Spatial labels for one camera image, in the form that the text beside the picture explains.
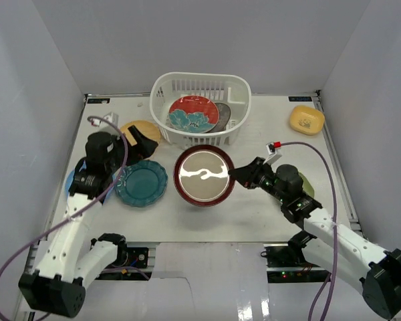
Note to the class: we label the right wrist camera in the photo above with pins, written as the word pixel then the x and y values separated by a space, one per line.
pixel 274 153

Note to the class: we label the white plastic dish basket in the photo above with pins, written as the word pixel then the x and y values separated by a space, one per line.
pixel 227 89

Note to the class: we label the round light blue plate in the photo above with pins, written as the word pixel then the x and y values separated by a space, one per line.
pixel 70 180

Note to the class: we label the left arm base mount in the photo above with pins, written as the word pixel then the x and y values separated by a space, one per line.
pixel 135 268

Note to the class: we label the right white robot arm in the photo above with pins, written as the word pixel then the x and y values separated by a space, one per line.
pixel 371 270

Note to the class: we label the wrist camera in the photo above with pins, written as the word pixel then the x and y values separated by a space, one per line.
pixel 274 153
pixel 103 121

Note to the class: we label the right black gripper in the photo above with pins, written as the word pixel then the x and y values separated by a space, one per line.
pixel 245 174

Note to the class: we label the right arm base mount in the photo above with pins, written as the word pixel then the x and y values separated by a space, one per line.
pixel 285 267

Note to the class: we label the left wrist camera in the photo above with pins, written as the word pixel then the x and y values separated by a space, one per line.
pixel 103 121

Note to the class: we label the dark red rimmed plate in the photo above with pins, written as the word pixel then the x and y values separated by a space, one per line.
pixel 201 175

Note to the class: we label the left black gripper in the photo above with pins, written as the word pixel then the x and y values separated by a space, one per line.
pixel 130 147

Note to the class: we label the yellow square dish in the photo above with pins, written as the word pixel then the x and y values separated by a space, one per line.
pixel 306 120

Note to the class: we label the grey deer pattern plate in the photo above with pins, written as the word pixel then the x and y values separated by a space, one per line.
pixel 224 117

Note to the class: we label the red teal floral plate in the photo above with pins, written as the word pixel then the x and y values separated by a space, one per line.
pixel 193 114

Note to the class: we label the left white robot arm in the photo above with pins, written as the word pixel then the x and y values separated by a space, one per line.
pixel 58 283

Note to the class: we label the teal scalloped plate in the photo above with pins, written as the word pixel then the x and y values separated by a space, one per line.
pixel 142 184

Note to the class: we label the green square dish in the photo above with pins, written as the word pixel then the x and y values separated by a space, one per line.
pixel 307 186

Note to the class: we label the round yellow plate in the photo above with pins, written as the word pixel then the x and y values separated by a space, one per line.
pixel 148 129

